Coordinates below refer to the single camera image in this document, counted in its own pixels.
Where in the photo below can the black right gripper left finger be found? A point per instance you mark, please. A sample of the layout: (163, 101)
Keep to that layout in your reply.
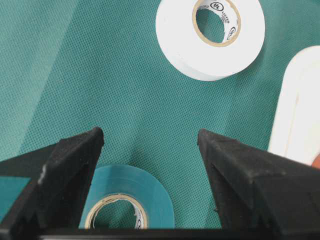
(47, 188)

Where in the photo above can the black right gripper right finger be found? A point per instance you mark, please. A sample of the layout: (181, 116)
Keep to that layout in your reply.
(253, 188)

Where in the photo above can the white tape roll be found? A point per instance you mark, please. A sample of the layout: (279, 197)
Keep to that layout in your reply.
(196, 56)

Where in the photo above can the green tape roll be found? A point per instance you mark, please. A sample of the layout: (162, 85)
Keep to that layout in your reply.
(153, 207)

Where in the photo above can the white plastic case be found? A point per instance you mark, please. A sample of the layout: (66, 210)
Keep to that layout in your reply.
(295, 132)

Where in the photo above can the green table cloth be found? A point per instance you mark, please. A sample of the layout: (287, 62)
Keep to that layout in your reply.
(67, 66)

